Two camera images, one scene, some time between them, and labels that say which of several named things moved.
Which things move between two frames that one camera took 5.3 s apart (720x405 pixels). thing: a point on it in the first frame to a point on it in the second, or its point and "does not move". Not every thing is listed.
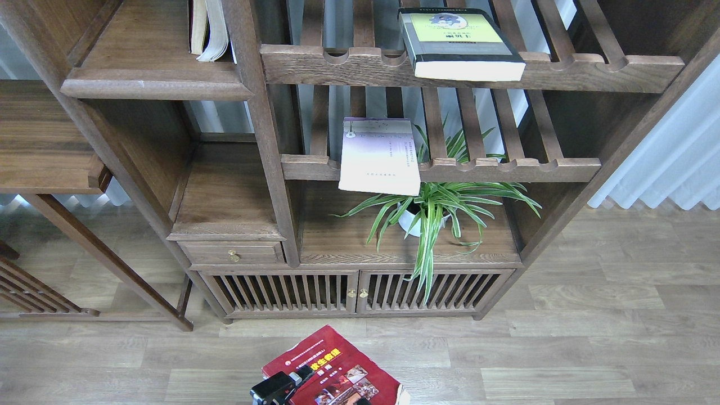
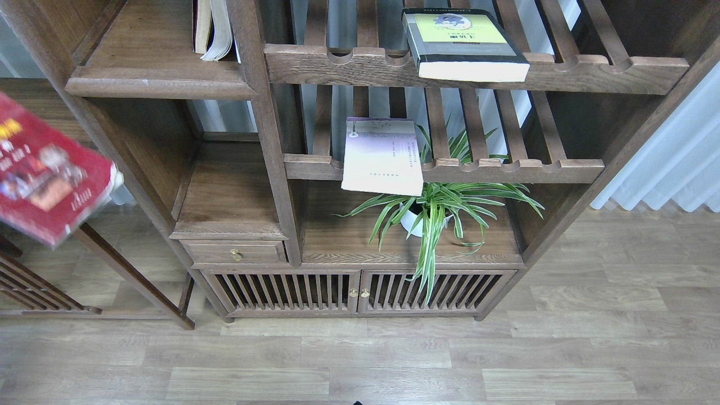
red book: x=342 y=376 to x=49 y=182
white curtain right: x=679 y=159 does not move
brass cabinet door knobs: x=352 y=294 does not move
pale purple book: x=379 y=155 does not move
